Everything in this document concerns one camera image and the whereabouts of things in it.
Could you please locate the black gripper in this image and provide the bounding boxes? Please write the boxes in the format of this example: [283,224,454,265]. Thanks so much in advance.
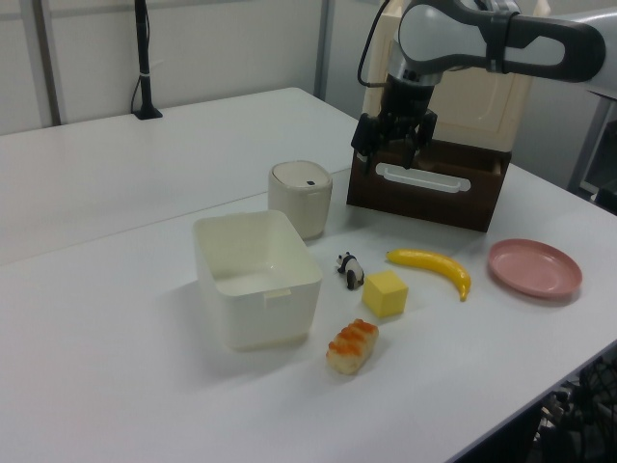
[350,71,439,174]

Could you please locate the yellow cube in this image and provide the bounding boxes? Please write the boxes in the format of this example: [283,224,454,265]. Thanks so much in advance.
[362,269,410,319]

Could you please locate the white plastic box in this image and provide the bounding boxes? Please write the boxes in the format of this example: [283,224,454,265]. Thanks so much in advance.
[192,209,324,353]

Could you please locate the brown wooden drawer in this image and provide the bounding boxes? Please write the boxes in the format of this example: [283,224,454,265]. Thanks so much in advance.
[345,138,511,234]

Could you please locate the cream plastic cabinet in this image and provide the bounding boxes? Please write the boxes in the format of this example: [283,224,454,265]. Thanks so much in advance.
[362,0,534,153]

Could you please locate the cream lidded trash can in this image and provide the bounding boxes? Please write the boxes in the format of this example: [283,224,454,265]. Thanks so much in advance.
[267,160,335,241]

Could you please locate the yellow toy banana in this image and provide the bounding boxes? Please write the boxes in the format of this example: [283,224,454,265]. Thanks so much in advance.
[385,247,472,303]

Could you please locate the toy panda figure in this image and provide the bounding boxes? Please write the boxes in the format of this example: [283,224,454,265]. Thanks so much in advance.
[335,251,366,291]

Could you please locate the pink plate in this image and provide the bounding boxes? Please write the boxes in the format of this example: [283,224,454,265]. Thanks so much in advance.
[487,237,584,303]

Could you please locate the orange bread roll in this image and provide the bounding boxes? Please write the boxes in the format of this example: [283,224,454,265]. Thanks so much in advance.
[325,317,381,376]

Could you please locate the black mesh chair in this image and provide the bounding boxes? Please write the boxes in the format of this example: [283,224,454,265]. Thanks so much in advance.
[533,354,617,463]

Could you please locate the white drawer handle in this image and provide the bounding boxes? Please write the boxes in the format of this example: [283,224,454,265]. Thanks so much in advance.
[374,162,472,196]

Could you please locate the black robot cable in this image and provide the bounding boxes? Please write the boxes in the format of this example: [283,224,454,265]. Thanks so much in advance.
[357,0,393,90]

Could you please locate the grey metal frame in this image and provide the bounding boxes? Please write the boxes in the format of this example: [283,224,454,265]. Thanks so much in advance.
[566,87,617,195]

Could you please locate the black camera pole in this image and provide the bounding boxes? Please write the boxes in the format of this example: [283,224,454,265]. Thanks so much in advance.
[130,0,164,121]

